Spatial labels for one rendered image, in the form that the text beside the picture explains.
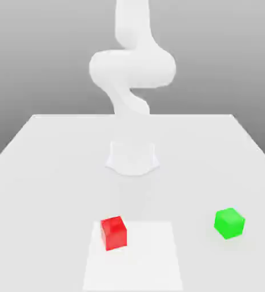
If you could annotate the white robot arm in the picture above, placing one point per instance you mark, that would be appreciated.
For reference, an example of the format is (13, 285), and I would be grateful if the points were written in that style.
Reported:
(132, 68)

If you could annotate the small red cube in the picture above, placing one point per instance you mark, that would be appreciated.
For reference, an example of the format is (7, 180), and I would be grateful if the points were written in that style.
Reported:
(114, 233)

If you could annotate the small green cube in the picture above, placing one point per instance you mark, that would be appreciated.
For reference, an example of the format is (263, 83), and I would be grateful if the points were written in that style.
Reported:
(229, 223)

